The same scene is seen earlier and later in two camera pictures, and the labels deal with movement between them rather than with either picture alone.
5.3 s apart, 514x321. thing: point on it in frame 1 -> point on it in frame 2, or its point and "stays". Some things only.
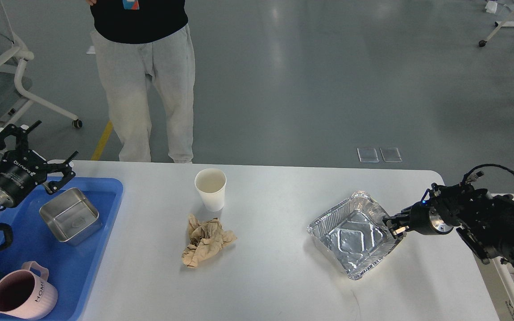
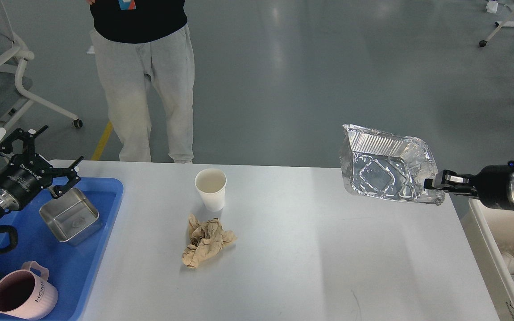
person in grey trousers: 134,40 stays
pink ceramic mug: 25,294 stays
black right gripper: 430,217 -> 509,187
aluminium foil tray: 353,234 -> 381,164
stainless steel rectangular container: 72,216 stays
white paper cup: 211,183 stays
